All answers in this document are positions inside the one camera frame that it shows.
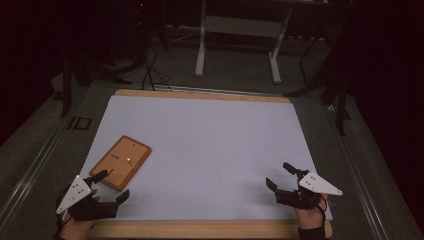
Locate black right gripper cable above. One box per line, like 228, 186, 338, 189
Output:
314, 195, 330, 228

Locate person's left hand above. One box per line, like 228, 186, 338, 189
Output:
59, 217, 97, 240

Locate brown wooden board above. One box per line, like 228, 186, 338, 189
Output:
89, 134, 153, 193

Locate black floor plate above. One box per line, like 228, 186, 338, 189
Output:
67, 116, 93, 131

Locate white metal desk frame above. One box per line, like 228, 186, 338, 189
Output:
194, 0, 295, 85

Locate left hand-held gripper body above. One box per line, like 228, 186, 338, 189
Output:
56, 175, 120, 222

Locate person's right hand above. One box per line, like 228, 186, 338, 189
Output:
294, 195, 330, 231

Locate black floor cables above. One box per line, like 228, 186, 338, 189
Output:
141, 43, 173, 93

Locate white table mat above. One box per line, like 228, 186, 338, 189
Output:
79, 94, 334, 222

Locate metal floor rail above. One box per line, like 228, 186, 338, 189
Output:
325, 105, 389, 240
0, 114, 69, 229

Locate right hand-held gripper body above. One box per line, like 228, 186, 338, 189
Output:
274, 169, 343, 210

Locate black metal stand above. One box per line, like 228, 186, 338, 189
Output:
284, 33, 353, 137
59, 49, 133, 118

